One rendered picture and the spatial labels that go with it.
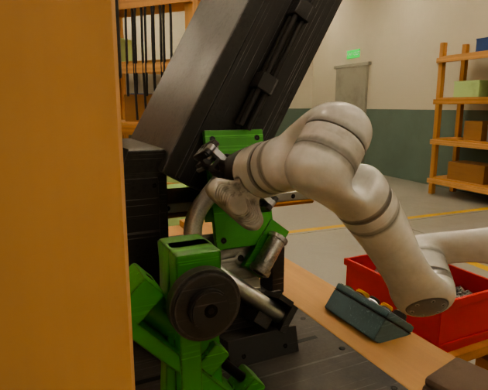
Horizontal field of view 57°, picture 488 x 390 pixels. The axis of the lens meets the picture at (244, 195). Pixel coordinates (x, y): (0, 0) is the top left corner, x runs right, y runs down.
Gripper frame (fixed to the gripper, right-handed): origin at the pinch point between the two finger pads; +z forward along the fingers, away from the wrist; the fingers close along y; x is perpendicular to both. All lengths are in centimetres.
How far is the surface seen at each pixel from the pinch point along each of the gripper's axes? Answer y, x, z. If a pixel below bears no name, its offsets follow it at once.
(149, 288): 4.7, 21.6, -25.0
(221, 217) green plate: -4.6, 3.7, 2.9
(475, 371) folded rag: -43.2, 2.4, -21.2
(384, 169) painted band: -375, -447, 603
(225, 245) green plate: -8.2, 7.0, 2.9
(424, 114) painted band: -315, -500, 488
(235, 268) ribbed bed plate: -12.8, 8.6, 4.5
